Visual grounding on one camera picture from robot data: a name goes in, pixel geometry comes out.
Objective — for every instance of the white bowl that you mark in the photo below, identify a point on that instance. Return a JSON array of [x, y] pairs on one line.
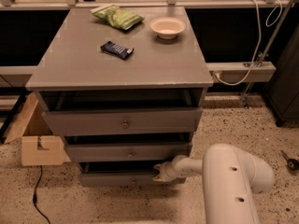
[[167, 27]]

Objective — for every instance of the grey metal rail frame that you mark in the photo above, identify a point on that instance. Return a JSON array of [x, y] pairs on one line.
[[243, 70]]

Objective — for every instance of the grey middle drawer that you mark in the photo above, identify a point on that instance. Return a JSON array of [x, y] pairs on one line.
[[127, 151]]

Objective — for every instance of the cardboard box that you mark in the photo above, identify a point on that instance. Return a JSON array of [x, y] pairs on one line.
[[38, 145]]

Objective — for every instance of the grey top drawer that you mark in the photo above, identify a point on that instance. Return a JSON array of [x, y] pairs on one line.
[[123, 121]]

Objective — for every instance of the green chip bag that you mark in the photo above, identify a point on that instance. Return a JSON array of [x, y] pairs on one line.
[[117, 17]]

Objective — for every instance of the dark blue snack bar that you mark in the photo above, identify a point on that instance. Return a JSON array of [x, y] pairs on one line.
[[116, 50]]

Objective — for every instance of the black caster wheel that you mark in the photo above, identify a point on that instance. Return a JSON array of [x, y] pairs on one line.
[[292, 164]]

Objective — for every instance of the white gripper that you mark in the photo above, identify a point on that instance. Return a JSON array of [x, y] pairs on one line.
[[168, 171]]

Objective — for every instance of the grey drawer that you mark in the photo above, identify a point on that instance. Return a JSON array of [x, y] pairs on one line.
[[120, 174], [123, 121], [127, 151]]

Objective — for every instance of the dark robot base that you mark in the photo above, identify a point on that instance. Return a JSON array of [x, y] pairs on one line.
[[282, 91]]

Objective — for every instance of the slanted metal pole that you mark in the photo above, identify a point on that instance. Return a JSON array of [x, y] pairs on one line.
[[257, 60]]

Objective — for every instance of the grey bottom drawer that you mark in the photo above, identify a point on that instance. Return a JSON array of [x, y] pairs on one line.
[[120, 174]]

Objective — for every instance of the grey drawer cabinet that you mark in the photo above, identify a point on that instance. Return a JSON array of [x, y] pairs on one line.
[[122, 102]]

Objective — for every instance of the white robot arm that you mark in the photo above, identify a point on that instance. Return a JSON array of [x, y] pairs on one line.
[[230, 176]]

